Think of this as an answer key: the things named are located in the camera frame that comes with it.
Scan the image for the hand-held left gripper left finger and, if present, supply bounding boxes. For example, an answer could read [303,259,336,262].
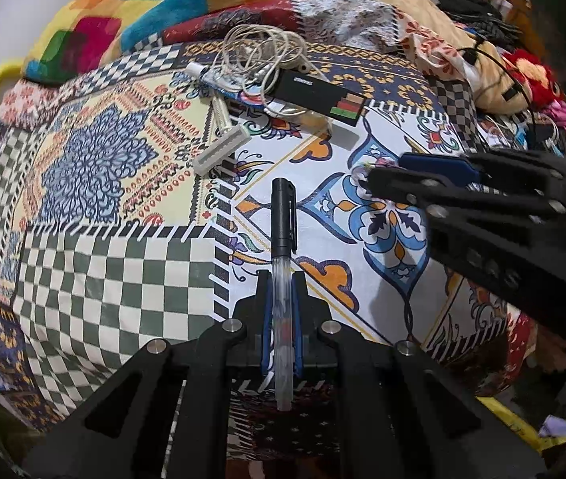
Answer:
[23,269,274,479]

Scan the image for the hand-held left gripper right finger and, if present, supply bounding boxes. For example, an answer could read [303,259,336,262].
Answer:
[290,270,548,479]

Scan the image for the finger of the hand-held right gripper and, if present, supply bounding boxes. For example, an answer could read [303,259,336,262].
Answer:
[365,167,566,221]
[399,151,566,196]

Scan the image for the clear pen with black cap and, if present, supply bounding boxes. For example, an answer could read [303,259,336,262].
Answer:
[270,178,300,412]

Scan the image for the white earphones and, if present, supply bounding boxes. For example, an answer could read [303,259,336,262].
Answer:
[211,24,334,133]

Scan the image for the beige floral blanket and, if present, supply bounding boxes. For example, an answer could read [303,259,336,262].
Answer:
[397,0,533,111]

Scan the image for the red plush toy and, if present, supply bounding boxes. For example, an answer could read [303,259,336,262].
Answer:
[502,50,566,111]

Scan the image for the black box with coloured stripes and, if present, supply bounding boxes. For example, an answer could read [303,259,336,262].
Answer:
[268,71,367,125]

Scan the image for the yellow plastic bar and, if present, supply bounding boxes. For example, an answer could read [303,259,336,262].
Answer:
[477,393,566,456]

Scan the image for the pile of black clothes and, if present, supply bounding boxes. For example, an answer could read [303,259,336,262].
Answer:
[435,0,524,47]

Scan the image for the white paper scrap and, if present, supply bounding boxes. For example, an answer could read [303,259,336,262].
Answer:
[539,416,566,441]

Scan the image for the wooden headboard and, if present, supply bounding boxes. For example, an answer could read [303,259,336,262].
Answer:
[483,0,549,57]

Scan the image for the grey disposable razor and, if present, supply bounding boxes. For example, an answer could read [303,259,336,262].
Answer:
[192,94,252,176]

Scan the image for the patchwork printed bedsheet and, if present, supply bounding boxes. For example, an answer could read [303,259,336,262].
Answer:
[0,0,538,460]

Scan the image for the white toothpaste tube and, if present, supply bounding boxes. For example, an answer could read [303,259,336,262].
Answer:
[185,62,250,101]

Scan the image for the colourful fleece blanket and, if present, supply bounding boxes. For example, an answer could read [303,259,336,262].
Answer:
[23,0,413,85]

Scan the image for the white charger cable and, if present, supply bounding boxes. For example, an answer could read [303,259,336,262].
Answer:
[483,109,566,158]

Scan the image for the black cable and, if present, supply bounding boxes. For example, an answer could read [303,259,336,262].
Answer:
[457,35,539,151]

